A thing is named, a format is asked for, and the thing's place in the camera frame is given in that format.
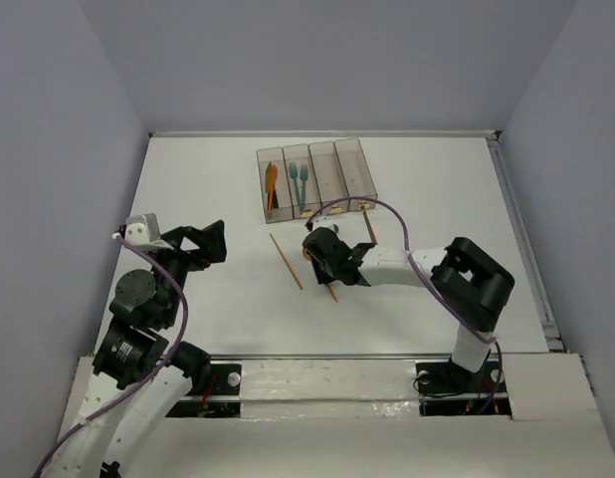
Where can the orange chopstick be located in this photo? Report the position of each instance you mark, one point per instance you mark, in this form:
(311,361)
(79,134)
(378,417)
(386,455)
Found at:
(369,227)

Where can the white front platform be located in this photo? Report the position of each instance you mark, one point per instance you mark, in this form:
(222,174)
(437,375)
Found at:
(330,417)

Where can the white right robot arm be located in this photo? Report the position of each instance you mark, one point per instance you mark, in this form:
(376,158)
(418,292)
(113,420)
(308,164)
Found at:
(472,286)

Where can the yellow chopstick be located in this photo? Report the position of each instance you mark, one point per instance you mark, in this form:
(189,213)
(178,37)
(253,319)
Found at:
(286,262)

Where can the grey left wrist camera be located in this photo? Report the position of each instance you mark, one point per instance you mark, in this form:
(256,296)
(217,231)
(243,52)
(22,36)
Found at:
(142,231)

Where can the clear bin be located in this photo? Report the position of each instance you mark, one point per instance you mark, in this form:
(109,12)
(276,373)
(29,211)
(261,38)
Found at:
(275,156)
(299,154)
(329,177)
(356,173)

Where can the yellow plastic spoon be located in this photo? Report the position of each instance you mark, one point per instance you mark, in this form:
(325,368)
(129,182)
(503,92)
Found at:
(328,286)

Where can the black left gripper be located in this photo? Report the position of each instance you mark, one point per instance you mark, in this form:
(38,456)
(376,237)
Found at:
(186,246)

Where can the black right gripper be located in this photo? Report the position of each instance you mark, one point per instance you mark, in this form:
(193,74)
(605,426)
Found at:
(321,275)

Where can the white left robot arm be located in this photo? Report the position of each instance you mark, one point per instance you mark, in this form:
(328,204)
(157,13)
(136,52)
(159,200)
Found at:
(143,366)

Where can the orange plastic knife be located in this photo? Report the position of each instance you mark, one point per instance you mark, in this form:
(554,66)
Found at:
(271,180)

